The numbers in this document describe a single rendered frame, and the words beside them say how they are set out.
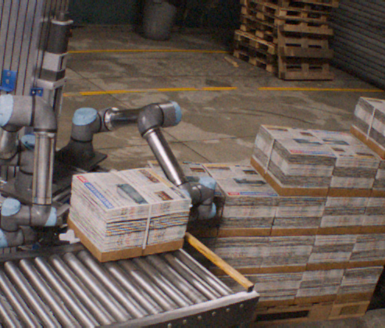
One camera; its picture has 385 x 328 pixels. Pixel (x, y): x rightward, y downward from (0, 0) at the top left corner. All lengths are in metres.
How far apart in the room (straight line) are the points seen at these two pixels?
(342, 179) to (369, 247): 0.55
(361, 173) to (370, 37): 7.55
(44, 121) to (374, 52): 8.83
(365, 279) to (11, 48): 2.40
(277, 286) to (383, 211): 0.73
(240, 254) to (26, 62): 1.43
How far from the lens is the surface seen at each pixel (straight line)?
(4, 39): 2.96
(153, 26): 10.08
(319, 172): 3.32
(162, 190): 2.56
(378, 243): 3.80
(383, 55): 10.72
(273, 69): 9.54
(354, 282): 3.87
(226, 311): 2.39
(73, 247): 2.53
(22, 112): 2.38
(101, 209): 2.38
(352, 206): 3.54
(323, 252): 3.60
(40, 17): 2.84
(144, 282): 2.40
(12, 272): 2.34
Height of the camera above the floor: 2.09
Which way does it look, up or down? 22 degrees down
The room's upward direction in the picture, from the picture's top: 12 degrees clockwise
